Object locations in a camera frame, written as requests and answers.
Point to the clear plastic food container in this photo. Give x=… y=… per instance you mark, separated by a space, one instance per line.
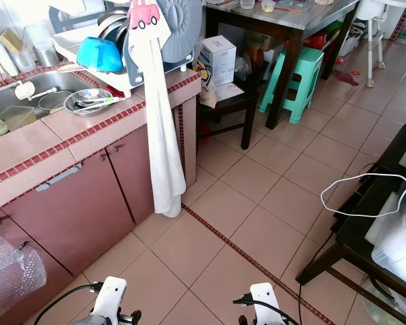
x=20 y=116

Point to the wide brown cabinet door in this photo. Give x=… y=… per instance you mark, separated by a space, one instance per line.
x=74 y=217

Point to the steel bowl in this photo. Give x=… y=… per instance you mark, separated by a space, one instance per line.
x=76 y=108

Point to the steel sink basin holding dishes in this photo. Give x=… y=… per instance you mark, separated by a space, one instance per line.
x=54 y=82

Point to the clear bubble wrap sheet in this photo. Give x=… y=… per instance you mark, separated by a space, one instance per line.
x=13 y=271

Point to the steel cup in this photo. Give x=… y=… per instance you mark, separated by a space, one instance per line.
x=46 y=55

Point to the beige sponge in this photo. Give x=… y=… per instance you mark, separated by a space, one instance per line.
x=10 y=40

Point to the white dish rack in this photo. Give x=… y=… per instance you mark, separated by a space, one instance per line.
x=68 y=47

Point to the narrow brown cabinet door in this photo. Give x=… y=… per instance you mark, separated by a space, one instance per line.
x=135 y=176

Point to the blue plastic bowl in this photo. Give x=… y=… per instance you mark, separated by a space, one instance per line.
x=98 y=55

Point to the white towel pink car print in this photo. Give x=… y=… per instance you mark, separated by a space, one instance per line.
x=162 y=135

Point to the steel pan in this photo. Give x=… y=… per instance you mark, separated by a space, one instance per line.
x=111 y=24

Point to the grey round lid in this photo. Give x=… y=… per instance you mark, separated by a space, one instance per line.
x=183 y=27

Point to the dark wooden low stool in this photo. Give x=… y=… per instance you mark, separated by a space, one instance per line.
x=230 y=106

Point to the white cardboard box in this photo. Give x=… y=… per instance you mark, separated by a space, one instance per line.
x=218 y=61

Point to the white paper sheet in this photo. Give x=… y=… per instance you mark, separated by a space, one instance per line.
x=230 y=91

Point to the green plastic stool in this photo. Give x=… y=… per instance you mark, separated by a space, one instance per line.
x=304 y=74

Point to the dark wooden table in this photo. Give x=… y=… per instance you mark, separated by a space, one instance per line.
x=291 y=17

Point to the small red object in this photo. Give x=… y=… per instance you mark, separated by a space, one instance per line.
x=345 y=76

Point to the black wooden chair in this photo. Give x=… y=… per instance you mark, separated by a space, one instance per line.
x=358 y=230

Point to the white metal stand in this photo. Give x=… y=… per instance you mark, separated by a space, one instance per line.
x=369 y=10

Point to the clear plastic storage box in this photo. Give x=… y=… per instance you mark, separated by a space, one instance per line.
x=399 y=250

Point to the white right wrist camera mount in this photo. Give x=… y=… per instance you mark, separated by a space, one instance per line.
x=267 y=301

